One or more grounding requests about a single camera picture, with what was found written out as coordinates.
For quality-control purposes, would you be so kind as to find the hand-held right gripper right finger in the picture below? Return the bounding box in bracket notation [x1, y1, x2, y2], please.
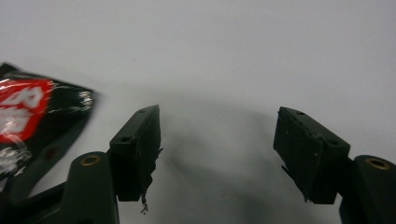
[273, 106, 396, 224]

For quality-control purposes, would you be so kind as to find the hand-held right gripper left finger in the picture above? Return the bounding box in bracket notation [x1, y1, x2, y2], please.
[60, 105, 163, 224]

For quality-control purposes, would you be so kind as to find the black and red snack packet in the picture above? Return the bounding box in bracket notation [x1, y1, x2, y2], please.
[0, 62, 96, 200]

